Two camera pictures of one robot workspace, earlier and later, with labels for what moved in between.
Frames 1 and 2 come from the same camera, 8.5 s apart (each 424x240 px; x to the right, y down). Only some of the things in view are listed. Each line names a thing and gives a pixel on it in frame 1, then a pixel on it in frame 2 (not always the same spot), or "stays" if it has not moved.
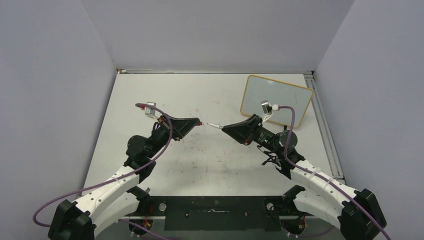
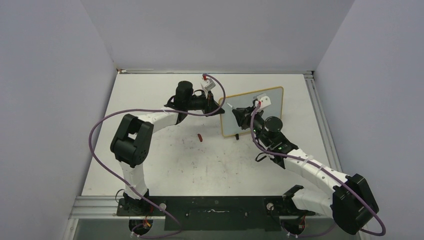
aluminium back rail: (212, 71) stays
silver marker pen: (216, 126) to (230, 106)
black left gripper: (181, 126) to (210, 105)
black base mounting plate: (218, 213) stays
